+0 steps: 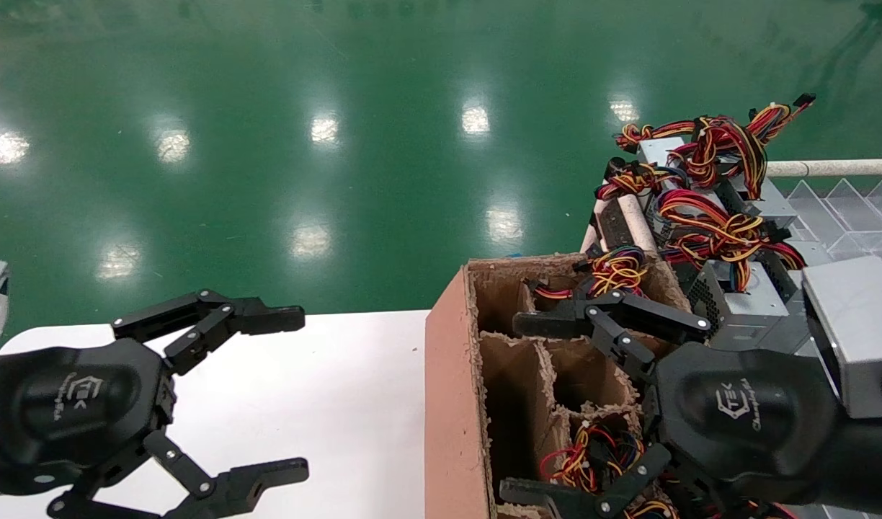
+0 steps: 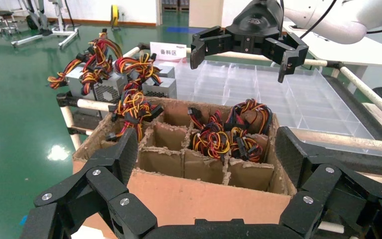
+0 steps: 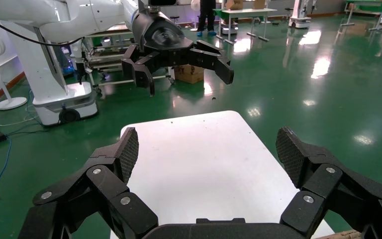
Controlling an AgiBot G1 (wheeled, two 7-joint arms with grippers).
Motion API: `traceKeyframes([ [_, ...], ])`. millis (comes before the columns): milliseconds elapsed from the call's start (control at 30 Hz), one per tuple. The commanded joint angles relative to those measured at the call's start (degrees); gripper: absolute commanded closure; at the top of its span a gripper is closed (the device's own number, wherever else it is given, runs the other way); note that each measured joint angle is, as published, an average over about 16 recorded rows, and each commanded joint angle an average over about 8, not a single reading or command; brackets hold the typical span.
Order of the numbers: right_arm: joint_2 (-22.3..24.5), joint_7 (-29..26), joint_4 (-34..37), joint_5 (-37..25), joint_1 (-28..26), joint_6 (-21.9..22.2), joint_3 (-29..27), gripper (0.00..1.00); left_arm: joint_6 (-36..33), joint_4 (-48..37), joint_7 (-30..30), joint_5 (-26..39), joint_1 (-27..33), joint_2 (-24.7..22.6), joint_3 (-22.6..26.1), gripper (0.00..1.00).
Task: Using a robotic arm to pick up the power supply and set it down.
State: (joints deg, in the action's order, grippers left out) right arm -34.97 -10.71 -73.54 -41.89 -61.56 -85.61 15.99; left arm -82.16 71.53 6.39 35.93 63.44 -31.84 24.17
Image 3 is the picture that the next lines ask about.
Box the long green work table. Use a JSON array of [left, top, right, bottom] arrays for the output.
[[340, 0, 382, 32]]

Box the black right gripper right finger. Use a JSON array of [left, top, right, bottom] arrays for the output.
[[276, 126, 382, 239]]

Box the cardboard box with print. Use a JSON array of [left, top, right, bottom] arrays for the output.
[[174, 64, 205, 85]]

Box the white lit robot base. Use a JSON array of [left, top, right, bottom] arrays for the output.
[[219, 19, 240, 36]]

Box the white background fan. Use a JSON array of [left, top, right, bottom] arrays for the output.
[[190, 0, 201, 32]]

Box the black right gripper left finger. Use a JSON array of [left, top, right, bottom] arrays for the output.
[[19, 126, 159, 239]]

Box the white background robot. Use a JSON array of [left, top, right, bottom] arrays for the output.
[[288, 0, 317, 30]]

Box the white robot torso and base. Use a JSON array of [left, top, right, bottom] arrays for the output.
[[0, 19, 98, 127]]

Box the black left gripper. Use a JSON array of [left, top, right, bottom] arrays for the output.
[[121, 11, 234, 97]]

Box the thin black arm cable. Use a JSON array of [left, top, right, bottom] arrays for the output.
[[0, 15, 84, 47]]

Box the left wrist camera unit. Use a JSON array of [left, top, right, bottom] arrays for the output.
[[147, 0, 179, 6]]

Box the green table with white legs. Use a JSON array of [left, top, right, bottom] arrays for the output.
[[212, 7, 278, 46]]

